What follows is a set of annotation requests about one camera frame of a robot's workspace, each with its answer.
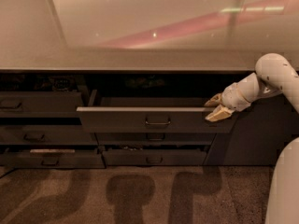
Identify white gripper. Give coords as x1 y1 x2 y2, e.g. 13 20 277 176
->
205 82 250 122

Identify green packet in drawer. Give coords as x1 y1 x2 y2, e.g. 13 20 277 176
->
124 77 165 89

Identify white item in bottom drawer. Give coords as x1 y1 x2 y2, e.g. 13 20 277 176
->
30 149 75 154

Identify dark items in left drawer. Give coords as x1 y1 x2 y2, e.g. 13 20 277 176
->
34 76 77 91

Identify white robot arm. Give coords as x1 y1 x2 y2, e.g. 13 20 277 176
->
205 53 299 224

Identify grey drawer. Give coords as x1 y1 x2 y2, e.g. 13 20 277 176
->
77 90 237 133
103 149 206 166
0 125 97 146
0 149 105 169
96 133 216 146
0 91 84 118

